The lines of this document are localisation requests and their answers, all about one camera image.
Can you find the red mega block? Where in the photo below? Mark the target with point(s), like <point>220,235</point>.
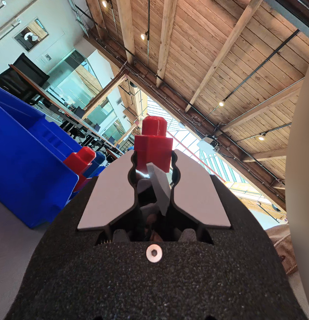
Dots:
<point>152,147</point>
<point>82,183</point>
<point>79,157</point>

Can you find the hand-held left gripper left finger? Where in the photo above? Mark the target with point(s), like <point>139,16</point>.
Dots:
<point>107,200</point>

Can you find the grey office desk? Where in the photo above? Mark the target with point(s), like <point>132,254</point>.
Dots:
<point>54,100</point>

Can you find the white ceiling projector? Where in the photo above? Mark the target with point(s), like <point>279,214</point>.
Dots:
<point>205,146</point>

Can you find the blue mega block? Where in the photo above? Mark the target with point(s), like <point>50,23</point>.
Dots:
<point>94,167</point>

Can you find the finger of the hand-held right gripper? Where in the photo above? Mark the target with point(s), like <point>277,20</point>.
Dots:
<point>160,187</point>

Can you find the black office chair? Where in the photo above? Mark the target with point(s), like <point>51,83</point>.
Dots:
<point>26,67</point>

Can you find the blue plastic bin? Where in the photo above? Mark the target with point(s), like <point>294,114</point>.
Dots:
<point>26,162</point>

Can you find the white door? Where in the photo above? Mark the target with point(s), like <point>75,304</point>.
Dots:
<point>11,53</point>

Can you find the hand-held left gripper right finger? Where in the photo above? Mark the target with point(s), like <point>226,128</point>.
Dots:
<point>200,200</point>

